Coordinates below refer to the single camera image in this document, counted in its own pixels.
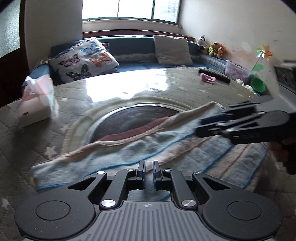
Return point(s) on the white crumpled cloth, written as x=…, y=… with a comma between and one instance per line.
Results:
x=246, y=87

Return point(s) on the black flat bar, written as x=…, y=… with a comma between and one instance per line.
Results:
x=220, y=77

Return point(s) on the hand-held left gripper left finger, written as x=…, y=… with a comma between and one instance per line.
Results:
x=140, y=171

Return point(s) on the striped blue beige towel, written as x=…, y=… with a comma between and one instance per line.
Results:
x=148, y=143

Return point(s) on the orange tiger plush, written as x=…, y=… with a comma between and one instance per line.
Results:
x=222, y=52

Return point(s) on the pink small cloth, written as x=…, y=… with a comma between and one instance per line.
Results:
x=208, y=78

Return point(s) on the white tissue box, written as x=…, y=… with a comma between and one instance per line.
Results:
x=34, y=109

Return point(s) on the yellow green plush toy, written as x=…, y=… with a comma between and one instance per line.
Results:
x=213, y=49

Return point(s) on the green plastic basin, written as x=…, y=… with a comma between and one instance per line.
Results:
x=258, y=84

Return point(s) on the blue sofa bench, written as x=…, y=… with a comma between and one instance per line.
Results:
x=136, y=64

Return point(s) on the butterfly print pillow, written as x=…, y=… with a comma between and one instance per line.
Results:
x=82, y=59

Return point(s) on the colourful pinwheel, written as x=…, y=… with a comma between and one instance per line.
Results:
x=263, y=53

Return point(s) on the round black table heater plate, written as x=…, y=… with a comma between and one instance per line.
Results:
x=138, y=115

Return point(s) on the grey pillow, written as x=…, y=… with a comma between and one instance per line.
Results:
x=172, y=49

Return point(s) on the window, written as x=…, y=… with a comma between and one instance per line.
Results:
x=131, y=9

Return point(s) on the person's right hand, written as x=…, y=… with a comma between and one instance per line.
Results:
x=279, y=153

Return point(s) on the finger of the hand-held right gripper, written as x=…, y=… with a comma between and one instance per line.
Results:
x=209, y=132
x=214, y=120

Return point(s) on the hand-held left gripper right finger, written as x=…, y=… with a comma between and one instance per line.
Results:
x=157, y=171

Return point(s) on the clear plastic storage box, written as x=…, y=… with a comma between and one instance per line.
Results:
x=237, y=70

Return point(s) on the dark wooden door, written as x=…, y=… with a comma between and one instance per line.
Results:
x=10, y=34

